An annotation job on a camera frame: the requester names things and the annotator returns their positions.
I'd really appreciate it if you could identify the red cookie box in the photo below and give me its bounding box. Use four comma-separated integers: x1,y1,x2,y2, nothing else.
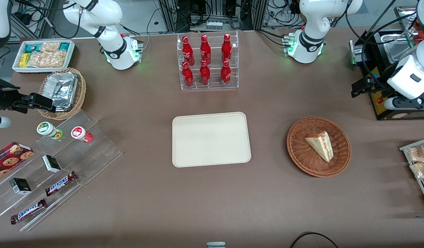
0,142,35,183

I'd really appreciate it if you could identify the Snickers chocolate bar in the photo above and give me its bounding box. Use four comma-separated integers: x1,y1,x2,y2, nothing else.
10,198,47,225
45,171,78,197

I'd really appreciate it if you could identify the black cable loop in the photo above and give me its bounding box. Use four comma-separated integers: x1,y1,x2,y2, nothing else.
289,232,338,248

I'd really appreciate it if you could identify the red cola bottle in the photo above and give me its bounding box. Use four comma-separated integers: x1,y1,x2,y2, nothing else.
199,60,211,86
220,60,231,86
182,36,195,66
200,34,211,65
182,61,194,87
221,33,232,64

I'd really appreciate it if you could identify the grey wire rack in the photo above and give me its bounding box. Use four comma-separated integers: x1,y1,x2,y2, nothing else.
400,137,424,210

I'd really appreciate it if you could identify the silver foil container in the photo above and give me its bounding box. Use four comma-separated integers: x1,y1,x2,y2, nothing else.
43,72,79,112

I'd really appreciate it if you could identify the clear bag of fried snacks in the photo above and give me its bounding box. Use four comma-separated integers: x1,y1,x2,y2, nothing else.
410,161,424,180
406,143,424,163

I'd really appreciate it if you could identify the triangular sandwich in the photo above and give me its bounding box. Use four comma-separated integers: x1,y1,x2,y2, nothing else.
304,131,334,163

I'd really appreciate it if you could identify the green lid white cup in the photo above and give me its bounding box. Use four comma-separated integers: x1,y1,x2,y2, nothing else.
37,122,63,140

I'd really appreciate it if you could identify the large clear cracker bag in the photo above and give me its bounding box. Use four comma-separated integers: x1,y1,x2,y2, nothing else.
28,51,66,68

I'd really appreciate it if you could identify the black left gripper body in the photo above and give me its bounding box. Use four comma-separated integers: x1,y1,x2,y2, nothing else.
365,65,395,99

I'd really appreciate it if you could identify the tan wicker basket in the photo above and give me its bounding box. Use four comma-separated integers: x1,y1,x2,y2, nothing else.
37,67,87,121

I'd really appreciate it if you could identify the black food warmer cabinet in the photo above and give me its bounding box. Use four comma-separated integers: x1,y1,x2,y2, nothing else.
350,5,424,121

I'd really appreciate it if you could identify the brown round wicker basket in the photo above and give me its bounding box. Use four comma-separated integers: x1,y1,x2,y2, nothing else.
287,116,352,178

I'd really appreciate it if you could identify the red lid white cup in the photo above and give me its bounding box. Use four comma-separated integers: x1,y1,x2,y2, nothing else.
71,126,93,143

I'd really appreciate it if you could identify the clear acrylic stepped shelf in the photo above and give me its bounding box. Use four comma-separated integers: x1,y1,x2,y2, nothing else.
0,110,123,232

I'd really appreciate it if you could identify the clear acrylic bottle rack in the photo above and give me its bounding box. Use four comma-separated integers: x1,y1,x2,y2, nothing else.
177,30,239,91

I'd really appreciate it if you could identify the aluminium frame rack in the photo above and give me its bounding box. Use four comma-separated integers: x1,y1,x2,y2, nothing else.
158,0,267,33

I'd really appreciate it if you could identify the small black box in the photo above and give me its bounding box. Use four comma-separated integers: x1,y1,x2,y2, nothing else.
42,155,62,173
9,177,32,195

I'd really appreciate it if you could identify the beige plastic tray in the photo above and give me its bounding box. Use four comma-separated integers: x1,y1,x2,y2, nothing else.
172,112,251,168

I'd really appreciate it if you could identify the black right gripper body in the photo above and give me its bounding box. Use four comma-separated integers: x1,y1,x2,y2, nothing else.
0,80,33,114

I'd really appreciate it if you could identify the white rectangular snack bin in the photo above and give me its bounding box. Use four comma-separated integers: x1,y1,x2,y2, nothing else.
12,40,76,74

